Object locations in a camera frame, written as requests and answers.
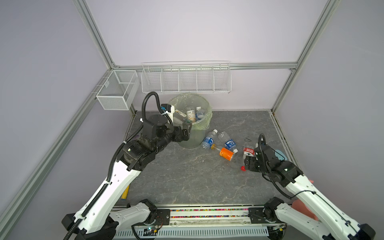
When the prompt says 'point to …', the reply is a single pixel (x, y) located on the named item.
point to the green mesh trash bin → (196, 109)
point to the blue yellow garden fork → (125, 194)
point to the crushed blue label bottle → (200, 117)
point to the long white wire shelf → (186, 77)
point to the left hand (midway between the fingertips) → (182, 126)
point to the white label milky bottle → (191, 115)
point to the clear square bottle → (180, 113)
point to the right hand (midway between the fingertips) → (252, 162)
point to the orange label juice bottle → (226, 153)
